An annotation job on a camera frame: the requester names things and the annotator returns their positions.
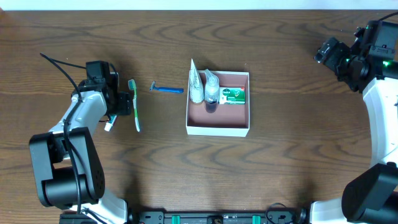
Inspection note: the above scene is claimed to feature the blue disposable razor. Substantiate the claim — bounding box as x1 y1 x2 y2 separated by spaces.
149 81 184 93

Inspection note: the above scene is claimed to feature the clear pump bottle dark liquid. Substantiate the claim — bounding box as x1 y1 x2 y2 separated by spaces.
204 69 220 113

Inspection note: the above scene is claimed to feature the green Dettol soap box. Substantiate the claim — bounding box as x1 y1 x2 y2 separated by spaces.
219 87 246 105

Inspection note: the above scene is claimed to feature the white cardboard box pink inside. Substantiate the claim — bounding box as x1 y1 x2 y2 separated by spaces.
185 71 251 137

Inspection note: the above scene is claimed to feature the green white toothbrush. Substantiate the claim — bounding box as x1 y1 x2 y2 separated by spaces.
128 79 141 133

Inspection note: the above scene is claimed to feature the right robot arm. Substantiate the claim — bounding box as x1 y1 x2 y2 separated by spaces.
309 37 397 223

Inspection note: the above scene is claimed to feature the white Pantene tube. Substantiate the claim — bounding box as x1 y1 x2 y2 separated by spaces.
189 59 204 104

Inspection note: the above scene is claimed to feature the green white toothpaste tube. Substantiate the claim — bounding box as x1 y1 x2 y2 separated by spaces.
104 114 118 132

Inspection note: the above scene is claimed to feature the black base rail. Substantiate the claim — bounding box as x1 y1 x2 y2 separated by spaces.
59 203 310 224

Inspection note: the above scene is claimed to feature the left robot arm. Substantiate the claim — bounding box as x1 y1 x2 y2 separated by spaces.
29 78 131 223

